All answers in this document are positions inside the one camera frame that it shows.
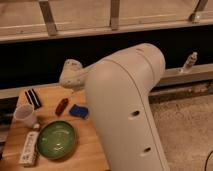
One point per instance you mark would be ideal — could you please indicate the small white bottle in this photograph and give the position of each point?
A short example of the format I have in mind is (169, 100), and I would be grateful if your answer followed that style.
(191, 60)

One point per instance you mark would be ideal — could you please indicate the blue toy block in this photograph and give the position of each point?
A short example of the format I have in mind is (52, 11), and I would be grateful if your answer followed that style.
(79, 111)

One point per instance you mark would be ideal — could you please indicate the small white ball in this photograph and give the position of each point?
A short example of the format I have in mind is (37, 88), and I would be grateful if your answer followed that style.
(36, 127)

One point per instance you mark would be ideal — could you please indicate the green bowl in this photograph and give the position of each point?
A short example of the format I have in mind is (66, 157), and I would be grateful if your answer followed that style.
(56, 140)

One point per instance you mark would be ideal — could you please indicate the wooden table board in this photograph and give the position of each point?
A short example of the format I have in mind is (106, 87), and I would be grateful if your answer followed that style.
(87, 154)

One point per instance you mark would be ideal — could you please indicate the white remote control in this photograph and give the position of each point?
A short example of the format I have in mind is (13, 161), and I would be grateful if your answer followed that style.
(28, 155)

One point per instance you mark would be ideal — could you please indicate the white ceramic cup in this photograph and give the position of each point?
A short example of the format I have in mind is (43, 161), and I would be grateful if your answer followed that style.
(25, 114)

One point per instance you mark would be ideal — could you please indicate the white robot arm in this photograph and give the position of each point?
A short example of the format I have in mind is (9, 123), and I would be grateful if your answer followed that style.
(116, 89)

